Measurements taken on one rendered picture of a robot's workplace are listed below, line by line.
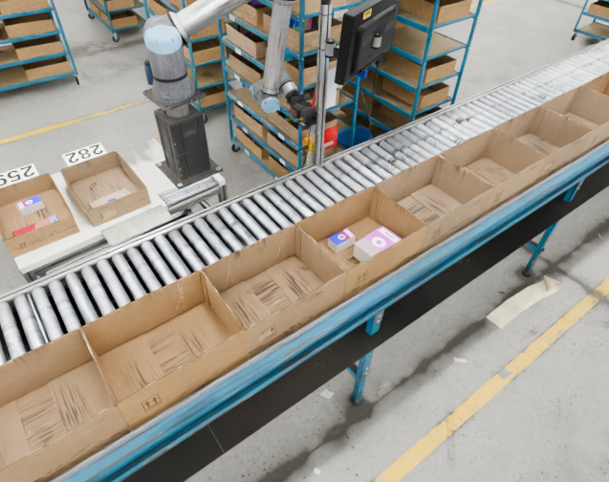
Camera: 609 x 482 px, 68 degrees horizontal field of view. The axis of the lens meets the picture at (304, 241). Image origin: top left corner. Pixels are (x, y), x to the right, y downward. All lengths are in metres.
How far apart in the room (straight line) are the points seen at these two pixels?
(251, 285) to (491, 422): 1.44
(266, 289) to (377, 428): 1.03
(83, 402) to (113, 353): 0.17
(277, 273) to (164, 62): 1.03
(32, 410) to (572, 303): 2.81
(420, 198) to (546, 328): 1.27
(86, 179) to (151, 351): 1.23
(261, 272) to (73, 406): 0.74
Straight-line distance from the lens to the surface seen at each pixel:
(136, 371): 1.54
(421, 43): 3.52
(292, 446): 2.32
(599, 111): 3.04
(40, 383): 1.62
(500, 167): 2.42
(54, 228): 2.21
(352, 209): 1.84
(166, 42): 2.10
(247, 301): 1.62
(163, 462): 1.69
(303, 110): 2.26
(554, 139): 2.73
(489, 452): 2.48
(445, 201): 2.11
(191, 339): 1.56
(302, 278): 1.68
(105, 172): 2.56
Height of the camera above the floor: 2.17
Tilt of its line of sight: 45 degrees down
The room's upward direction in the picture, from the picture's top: 2 degrees clockwise
